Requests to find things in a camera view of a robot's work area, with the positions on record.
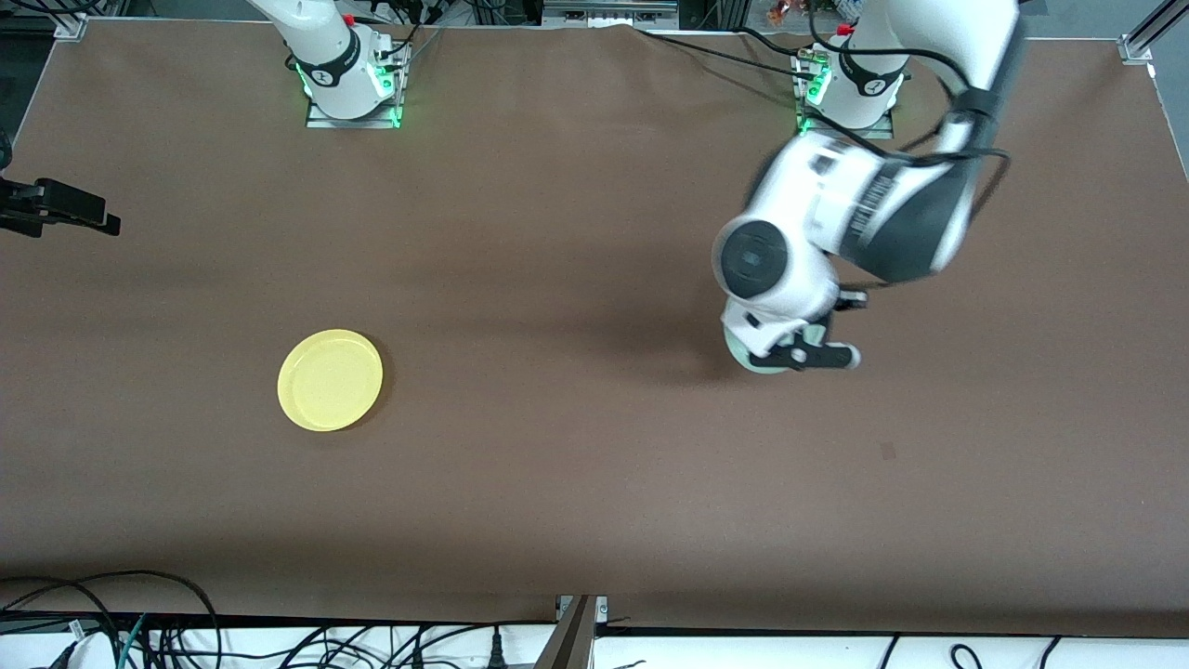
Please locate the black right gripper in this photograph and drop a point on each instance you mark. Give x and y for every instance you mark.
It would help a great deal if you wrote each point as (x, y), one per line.
(45, 202)

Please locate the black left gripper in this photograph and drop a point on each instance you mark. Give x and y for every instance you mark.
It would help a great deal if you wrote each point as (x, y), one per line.
(828, 322)

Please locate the pale green round plate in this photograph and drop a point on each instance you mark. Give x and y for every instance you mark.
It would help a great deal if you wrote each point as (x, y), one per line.
(757, 367)

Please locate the yellow round plate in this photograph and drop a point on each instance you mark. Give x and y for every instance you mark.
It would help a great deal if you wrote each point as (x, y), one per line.
(330, 381)

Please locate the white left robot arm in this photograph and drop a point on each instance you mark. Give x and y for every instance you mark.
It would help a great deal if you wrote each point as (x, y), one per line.
(836, 186)

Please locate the small orange object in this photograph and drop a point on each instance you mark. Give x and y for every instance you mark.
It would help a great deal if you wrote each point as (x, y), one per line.
(780, 11)

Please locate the brown table cover sheet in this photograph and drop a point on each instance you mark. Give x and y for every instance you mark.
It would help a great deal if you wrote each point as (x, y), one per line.
(557, 232)

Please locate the white lower shelf board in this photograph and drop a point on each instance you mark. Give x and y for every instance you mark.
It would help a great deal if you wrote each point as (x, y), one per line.
(743, 652)

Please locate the aluminium corner profile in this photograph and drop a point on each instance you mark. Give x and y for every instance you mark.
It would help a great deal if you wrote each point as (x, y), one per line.
(1138, 45)

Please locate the aluminium profile bar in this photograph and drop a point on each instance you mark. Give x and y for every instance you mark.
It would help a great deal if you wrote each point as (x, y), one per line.
(571, 641)

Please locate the black power plug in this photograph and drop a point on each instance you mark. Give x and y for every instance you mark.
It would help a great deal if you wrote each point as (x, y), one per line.
(498, 655)

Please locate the aluminium corner bracket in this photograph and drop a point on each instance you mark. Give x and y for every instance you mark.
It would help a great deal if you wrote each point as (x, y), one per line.
(72, 26)

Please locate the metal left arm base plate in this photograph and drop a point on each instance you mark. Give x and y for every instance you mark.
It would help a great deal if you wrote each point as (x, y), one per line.
(806, 93)

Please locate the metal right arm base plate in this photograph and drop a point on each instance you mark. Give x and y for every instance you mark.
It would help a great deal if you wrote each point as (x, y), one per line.
(320, 121)

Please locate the silver metal frame piece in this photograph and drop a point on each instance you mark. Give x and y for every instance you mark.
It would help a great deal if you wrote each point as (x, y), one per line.
(604, 11)

